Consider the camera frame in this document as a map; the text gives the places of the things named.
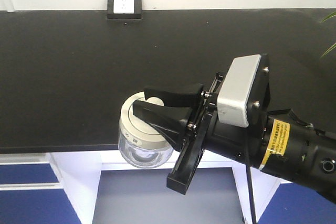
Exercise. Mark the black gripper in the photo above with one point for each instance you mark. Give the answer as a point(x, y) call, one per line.
point(244, 145)

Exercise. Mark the glass jar with white lid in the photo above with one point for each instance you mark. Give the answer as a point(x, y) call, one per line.
point(139, 143)

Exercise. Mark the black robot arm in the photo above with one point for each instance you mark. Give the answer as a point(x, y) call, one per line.
point(277, 143)

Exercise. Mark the black socket box white outlet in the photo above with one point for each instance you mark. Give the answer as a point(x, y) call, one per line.
point(124, 9)

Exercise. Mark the blue cabinet panel right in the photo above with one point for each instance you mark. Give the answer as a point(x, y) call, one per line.
point(293, 203)

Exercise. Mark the blue drawer front left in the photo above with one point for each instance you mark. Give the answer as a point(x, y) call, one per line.
point(27, 198)

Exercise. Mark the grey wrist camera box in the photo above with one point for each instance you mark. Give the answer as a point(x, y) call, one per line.
point(242, 96)

